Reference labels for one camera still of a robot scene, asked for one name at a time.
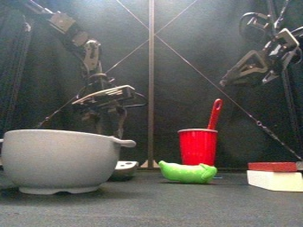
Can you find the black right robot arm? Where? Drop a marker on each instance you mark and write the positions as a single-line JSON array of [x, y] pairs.
[[291, 97]]

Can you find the thin diagonal brace rod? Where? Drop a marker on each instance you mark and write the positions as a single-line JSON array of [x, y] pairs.
[[196, 71], [125, 54]]

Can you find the red plastic cup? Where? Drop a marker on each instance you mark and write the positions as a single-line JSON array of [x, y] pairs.
[[196, 147]]

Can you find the green toy pea pod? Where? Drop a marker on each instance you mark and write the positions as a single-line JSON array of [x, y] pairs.
[[185, 173]]

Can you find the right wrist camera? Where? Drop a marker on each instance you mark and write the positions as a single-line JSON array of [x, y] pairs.
[[257, 23]]

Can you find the vertical metal frame pole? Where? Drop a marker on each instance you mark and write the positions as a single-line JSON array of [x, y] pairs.
[[151, 88]]

